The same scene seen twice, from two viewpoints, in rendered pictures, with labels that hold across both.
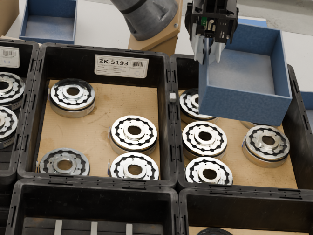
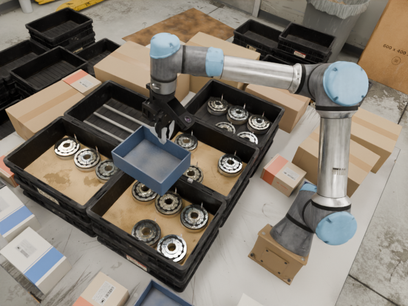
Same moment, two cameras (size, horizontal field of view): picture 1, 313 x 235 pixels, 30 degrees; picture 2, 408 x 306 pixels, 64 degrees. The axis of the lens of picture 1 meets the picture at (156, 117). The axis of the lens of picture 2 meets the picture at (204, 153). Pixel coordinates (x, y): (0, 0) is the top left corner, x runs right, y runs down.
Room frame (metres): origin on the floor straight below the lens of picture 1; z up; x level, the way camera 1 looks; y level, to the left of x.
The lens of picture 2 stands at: (1.35, -0.60, 1.93)
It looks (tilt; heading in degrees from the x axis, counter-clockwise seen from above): 49 degrees down; 123
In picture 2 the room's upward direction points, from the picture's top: 7 degrees clockwise
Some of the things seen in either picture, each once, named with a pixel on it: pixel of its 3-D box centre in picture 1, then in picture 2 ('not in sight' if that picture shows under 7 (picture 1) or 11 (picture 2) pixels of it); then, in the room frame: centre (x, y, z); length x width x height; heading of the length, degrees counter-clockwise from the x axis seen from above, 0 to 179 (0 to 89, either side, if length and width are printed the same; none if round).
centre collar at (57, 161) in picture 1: (64, 165); (186, 141); (0.75, 0.17, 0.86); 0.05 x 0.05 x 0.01
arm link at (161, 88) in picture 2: not in sight; (163, 82); (0.83, -0.06, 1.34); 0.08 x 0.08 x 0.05
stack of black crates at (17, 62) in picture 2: not in sight; (25, 76); (-0.88, 0.24, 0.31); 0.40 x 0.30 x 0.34; 93
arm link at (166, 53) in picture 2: not in sight; (165, 57); (0.83, -0.05, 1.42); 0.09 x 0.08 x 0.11; 40
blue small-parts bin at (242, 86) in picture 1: (241, 69); (152, 158); (0.86, -0.14, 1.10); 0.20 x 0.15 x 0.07; 4
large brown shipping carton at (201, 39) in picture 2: not in sight; (215, 68); (0.48, 0.76, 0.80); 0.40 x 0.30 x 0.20; 10
